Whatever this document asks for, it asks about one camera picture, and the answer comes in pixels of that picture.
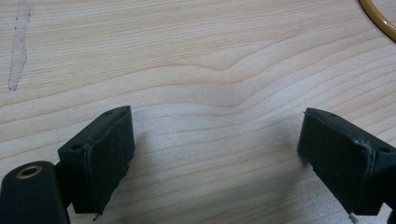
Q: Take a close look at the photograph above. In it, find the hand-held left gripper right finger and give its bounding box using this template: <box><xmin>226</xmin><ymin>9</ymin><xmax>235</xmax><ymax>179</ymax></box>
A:
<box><xmin>296</xmin><ymin>107</ymin><xmax>396</xmax><ymax>224</ymax></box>

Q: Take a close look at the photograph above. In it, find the yellow-brown ring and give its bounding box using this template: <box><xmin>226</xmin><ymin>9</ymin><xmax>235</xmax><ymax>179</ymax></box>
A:
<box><xmin>358</xmin><ymin>0</ymin><xmax>396</xmax><ymax>43</ymax></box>

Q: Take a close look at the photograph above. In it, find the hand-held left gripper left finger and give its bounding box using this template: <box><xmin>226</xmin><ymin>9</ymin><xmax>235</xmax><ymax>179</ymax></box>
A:
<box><xmin>57</xmin><ymin>105</ymin><xmax>136</xmax><ymax>222</ymax></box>

